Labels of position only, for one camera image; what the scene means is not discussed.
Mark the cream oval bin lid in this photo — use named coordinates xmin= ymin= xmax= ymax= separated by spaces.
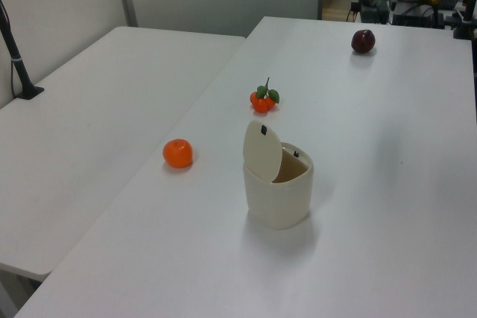
xmin=242 ymin=119 xmax=283 ymax=185

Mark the small oranges cluster with leaves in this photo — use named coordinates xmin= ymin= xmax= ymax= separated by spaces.
xmin=249 ymin=77 xmax=281 ymax=114

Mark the orange mandarin fruit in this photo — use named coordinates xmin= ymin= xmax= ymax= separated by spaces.
xmin=162 ymin=138 xmax=194 ymax=169

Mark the cream ceramic cup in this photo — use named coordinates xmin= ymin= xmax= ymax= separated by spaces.
xmin=242 ymin=141 xmax=315 ymax=231

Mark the dark red apple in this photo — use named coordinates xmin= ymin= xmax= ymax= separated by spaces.
xmin=351 ymin=28 xmax=376 ymax=54

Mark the black electronics box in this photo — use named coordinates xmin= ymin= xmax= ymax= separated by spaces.
xmin=393 ymin=0 xmax=445 ymax=28

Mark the black tripod stand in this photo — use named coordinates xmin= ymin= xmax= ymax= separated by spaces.
xmin=452 ymin=0 xmax=477 ymax=40

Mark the black camera pole with base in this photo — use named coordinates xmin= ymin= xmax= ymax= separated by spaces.
xmin=0 ymin=0 xmax=45 ymax=101

